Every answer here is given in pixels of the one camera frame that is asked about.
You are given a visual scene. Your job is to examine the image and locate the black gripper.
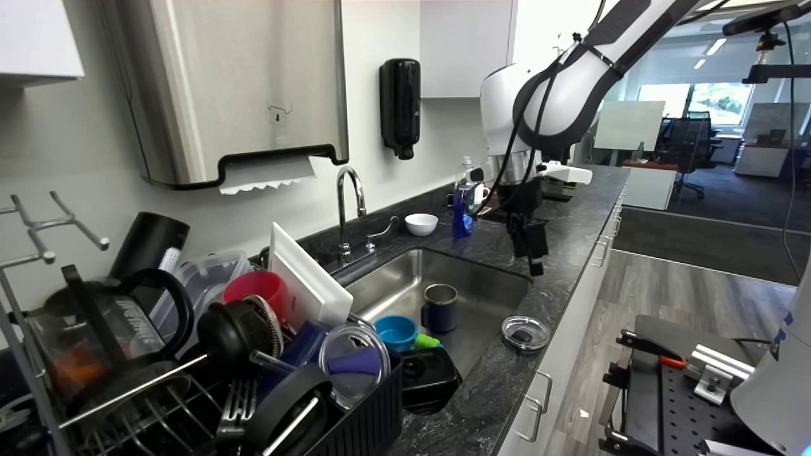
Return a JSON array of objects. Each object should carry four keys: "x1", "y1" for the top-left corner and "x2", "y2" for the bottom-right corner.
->
[{"x1": 495, "y1": 178, "x2": 553, "y2": 278}]

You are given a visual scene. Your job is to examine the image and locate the navy blue thermos cup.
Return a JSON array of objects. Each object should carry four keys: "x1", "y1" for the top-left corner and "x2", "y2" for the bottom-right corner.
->
[{"x1": 419, "y1": 282, "x2": 462, "y2": 337}]

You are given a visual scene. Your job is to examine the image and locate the stainless steel sink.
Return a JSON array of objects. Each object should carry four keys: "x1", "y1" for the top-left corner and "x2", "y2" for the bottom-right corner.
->
[{"x1": 333, "y1": 245, "x2": 536, "y2": 415}]

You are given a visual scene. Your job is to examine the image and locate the red plastic cup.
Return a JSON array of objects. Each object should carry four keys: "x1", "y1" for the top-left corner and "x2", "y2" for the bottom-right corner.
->
[{"x1": 220, "y1": 269, "x2": 293, "y2": 327}]

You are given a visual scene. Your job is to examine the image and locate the blue dish soap bottle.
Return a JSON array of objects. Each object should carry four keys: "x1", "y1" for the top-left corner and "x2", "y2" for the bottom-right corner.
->
[{"x1": 448, "y1": 159, "x2": 480, "y2": 241}]

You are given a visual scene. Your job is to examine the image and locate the small white bowl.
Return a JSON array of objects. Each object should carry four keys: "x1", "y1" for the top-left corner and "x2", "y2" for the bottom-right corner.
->
[{"x1": 404, "y1": 209, "x2": 440, "y2": 238}]

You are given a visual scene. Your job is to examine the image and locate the white lower cabinet drawers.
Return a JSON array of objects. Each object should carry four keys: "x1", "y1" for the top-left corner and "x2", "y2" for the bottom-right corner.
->
[{"x1": 496, "y1": 197, "x2": 629, "y2": 456}]

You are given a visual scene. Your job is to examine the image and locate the white board on stand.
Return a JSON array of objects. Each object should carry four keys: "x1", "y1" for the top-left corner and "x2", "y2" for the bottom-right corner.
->
[{"x1": 594, "y1": 98, "x2": 670, "y2": 155}]

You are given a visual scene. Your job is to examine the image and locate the black clamp with orange trigger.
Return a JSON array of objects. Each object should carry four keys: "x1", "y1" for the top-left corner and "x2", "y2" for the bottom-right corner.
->
[{"x1": 614, "y1": 327, "x2": 693, "y2": 375}]

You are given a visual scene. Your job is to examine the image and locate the black plastic food container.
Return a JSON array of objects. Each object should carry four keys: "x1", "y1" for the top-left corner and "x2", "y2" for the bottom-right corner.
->
[{"x1": 395, "y1": 345, "x2": 465, "y2": 415}]

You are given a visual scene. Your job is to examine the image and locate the dark office chair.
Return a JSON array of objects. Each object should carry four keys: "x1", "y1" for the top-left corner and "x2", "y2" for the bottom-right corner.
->
[{"x1": 656, "y1": 112, "x2": 721, "y2": 206}]

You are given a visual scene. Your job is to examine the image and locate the chrome faucet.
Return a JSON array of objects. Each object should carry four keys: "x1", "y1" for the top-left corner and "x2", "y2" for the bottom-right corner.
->
[{"x1": 334, "y1": 164, "x2": 401, "y2": 260}]

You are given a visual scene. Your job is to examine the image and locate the white cutting board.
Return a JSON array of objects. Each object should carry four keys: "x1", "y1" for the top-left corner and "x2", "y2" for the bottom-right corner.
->
[{"x1": 267, "y1": 221, "x2": 356, "y2": 330}]

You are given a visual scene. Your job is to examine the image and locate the black perforated breadboard table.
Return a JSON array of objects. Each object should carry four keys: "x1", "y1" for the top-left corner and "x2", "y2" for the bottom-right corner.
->
[{"x1": 629, "y1": 312, "x2": 764, "y2": 456}]

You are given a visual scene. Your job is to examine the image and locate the black dish rack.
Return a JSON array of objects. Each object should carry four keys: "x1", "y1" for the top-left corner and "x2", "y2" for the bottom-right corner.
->
[{"x1": 48, "y1": 320, "x2": 408, "y2": 456}]

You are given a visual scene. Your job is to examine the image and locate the white paper towel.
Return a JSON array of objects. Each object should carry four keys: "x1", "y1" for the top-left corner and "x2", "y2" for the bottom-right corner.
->
[{"x1": 215, "y1": 155, "x2": 319, "y2": 197}]

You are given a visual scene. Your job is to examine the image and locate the black round pan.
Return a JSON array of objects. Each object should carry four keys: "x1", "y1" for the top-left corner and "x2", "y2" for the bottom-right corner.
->
[{"x1": 244, "y1": 363, "x2": 337, "y2": 456}]

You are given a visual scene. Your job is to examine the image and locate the clear plastic container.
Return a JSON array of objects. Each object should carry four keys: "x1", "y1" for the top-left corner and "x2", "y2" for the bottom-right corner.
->
[{"x1": 163, "y1": 245, "x2": 255, "y2": 331}]

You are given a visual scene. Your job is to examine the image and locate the steel paper towel dispenser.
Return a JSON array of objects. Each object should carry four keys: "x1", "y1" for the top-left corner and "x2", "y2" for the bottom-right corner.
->
[{"x1": 112, "y1": 0, "x2": 352, "y2": 192}]

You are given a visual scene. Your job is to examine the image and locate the black fork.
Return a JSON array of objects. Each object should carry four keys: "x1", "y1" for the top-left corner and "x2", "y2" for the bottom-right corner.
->
[{"x1": 212, "y1": 378, "x2": 261, "y2": 451}]

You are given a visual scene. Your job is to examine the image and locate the black tumbler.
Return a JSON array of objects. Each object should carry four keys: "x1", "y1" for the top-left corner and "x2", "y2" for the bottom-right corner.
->
[{"x1": 108, "y1": 209, "x2": 193, "y2": 285}]

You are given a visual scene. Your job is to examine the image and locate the glass coffee carafe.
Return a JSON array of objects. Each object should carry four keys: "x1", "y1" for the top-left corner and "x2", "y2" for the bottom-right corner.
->
[{"x1": 22, "y1": 263, "x2": 198, "y2": 408}]

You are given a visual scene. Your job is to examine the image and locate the metal mug tree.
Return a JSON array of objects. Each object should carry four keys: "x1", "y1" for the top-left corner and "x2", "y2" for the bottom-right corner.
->
[{"x1": 0, "y1": 190, "x2": 112, "y2": 456}]

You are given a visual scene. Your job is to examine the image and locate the small white upper cabinet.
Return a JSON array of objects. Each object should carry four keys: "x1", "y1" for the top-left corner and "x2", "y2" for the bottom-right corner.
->
[{"x1": 0, "y1": 0, "x2": 86, "y2": 84}]

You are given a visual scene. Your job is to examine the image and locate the black wall soap dispenser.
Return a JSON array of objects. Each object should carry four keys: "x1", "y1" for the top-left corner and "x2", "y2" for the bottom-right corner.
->
[{"x1": 378, "y1": 55, "x2": 423, "y2": 161}]

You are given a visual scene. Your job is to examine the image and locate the aluminium bracket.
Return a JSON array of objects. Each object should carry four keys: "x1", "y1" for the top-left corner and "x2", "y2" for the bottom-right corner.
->
[{"x1": 689, "y1": 341, "x2": 757, "y2": 408}]

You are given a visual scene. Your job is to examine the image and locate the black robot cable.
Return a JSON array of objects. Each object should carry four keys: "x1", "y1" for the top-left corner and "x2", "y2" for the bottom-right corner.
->
[{"x1": 480, "y1": 0, "x2": 805, "y2": 282}]

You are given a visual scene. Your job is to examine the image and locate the black overhead camera stand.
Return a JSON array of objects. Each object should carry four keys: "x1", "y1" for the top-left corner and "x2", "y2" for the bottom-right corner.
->
[{"x1": 721, "y1": 0, "x2": 811, "y2": 85}]

